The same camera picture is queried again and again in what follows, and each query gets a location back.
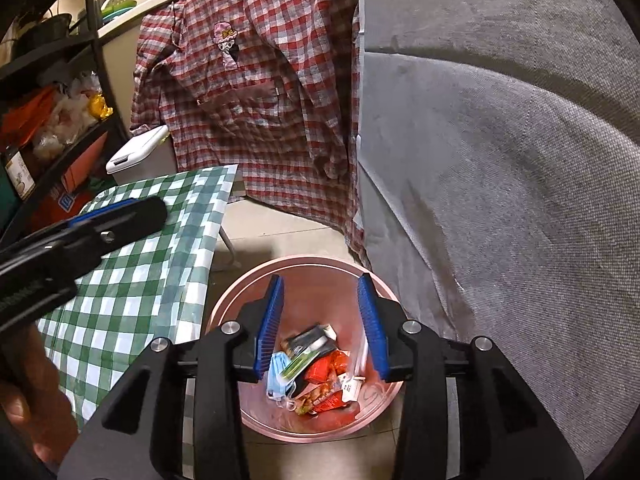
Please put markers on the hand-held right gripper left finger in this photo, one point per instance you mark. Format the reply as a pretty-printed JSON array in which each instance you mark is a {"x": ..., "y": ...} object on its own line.
[{"x": 270, "y": 330}]

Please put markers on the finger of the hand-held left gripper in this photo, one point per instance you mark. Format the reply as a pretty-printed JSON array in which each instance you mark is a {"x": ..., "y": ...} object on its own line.
[
  {"x": 100, "y": 211},
  {"x": 130, "y": 225}
]

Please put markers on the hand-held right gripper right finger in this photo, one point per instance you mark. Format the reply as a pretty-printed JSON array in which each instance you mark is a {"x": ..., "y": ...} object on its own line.
[{"x": 372, "y": 330}]

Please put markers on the black packet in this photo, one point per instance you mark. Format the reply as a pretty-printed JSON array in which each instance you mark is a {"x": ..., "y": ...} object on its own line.
[{"x": 310, "y": 340}]

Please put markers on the green toothpaste tube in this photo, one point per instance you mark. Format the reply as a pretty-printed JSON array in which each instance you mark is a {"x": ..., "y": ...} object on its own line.
[{"x": 297, "y": 366}]

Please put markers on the blue face mask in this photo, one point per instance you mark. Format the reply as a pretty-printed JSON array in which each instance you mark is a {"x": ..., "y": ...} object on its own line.
[{"x": 277, "y": 377}]

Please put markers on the orange plastic bag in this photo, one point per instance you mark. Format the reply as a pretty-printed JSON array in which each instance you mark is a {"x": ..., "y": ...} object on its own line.
[{"x": 325, "y": 370}]

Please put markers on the orange snack wrapper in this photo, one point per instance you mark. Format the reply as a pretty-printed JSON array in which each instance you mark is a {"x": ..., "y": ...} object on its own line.
[{"x": 320, "y": 402}]

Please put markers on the pink plastic bin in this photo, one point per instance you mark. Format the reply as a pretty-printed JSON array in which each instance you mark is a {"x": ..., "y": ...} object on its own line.
[{"x": 320, "y": 428}]

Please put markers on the person's left hand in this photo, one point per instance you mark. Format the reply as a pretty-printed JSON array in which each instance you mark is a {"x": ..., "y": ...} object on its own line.
[{"x": 35, "y": 400}]

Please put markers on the orange cardboard box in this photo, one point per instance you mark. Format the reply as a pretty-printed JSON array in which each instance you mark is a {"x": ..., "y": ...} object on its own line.
[{"x": 65, "y": 195}]

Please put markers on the green checked tablecloth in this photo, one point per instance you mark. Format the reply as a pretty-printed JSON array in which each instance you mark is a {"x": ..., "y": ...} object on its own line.
[{"x": 140, "y": 280}]

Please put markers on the white lidded bin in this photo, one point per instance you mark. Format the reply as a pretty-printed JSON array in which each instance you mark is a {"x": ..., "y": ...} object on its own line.
[{"x": 140, "y": 155}]

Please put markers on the labelled food can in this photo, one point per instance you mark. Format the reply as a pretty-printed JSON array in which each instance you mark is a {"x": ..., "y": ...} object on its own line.
[{"x": 20, "y": 170}]

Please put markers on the grey metal table leg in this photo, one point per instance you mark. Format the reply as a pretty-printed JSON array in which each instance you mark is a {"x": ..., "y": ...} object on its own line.
[{"x": 230, "y": 247}]

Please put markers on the clear bag of food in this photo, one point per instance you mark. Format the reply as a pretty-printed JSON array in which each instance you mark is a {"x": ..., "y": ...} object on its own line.
[{"x": 65, "y": 120}]

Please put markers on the yellow wrapped thing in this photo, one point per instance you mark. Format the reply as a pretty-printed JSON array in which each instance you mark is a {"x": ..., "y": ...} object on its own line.
[{"x": 97, "y": 106}]

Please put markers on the orange bag on shelf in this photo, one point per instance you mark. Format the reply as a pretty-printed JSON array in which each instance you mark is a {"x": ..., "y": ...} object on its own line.
[{"x": 30, "y": 115}]

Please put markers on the black shelf rack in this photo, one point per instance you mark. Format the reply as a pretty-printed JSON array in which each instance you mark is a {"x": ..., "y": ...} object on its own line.
[{"x": 102, "y": 60}]

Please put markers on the red plaid shirt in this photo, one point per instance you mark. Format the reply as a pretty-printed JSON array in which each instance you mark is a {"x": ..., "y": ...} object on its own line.
[{"x": 250, "y": 110}]

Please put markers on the black pot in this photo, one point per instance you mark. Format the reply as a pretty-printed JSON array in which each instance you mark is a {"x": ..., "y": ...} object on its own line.
[{"x": 45, "y": 30}]

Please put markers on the green bowls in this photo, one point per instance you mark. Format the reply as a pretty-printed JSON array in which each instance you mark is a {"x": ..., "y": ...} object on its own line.
[{"x": 117, "y": 7}]

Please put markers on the grey fabric cover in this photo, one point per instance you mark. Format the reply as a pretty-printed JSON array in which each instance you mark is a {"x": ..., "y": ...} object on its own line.
[{"x": 500, "y": 160}]

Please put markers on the white kitchen counter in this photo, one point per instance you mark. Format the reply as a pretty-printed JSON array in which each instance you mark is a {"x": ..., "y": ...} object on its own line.
[{"x": 150, "y": 0}]

